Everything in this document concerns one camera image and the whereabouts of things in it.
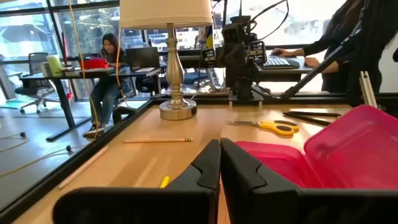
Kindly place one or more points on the black laptop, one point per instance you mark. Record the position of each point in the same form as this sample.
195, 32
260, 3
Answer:
143, 57

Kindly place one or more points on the red storage box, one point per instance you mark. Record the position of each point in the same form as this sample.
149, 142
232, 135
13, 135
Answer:
93, 63

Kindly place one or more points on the pale pink pencil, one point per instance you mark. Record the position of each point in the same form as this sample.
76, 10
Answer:
84, 166

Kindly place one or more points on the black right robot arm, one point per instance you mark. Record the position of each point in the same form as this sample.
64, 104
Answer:
244, 88

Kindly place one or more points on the person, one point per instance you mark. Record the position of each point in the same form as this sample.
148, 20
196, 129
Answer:
105, 90
332, 74

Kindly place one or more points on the dark grey keyboard desk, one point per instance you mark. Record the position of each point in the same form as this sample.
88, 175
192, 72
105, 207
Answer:
280, 74

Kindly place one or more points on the black aluminium table frame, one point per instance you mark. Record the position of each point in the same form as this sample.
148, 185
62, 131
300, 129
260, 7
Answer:
311, 99

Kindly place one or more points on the natural wooden pencil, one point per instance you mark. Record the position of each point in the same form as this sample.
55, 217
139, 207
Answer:
155, 140

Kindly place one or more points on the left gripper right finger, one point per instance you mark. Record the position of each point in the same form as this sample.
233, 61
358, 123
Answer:
280, 205

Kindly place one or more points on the light green cup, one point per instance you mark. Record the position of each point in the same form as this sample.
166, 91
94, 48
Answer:
55, 65

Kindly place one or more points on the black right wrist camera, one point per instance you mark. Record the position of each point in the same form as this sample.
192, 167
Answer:
233, 32

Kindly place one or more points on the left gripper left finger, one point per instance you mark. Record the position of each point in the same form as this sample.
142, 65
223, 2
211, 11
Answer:
140, 205

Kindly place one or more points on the white-shade silver table lamp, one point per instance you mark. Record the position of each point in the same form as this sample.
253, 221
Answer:
174, 62

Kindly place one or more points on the pink translucent supply box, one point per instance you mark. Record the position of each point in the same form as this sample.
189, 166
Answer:
351, 149

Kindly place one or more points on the black pen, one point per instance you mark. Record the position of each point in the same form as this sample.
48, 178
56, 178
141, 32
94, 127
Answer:
314, 114
308, 119

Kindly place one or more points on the grey office chair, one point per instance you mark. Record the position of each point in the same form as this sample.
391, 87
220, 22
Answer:
37, 90

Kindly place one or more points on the yellow pen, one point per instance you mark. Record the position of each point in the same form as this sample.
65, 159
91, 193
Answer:
164, 182

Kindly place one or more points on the black office desk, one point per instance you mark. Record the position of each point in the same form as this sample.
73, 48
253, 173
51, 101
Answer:
63, 99

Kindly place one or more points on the silver aluminium bracket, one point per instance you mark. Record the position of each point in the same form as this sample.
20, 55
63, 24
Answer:
367, 90

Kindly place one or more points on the black computer keyboard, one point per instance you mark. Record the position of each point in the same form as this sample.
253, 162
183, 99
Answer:
278, 62

